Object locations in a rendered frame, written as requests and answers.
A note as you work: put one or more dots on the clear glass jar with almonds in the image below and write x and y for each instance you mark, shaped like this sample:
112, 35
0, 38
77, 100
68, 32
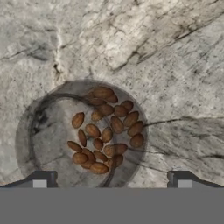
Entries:
52, 140

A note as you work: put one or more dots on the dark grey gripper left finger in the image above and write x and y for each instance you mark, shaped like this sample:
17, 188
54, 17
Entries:
43, 176

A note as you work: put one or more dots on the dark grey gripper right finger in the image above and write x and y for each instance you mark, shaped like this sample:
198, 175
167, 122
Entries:
179, 176

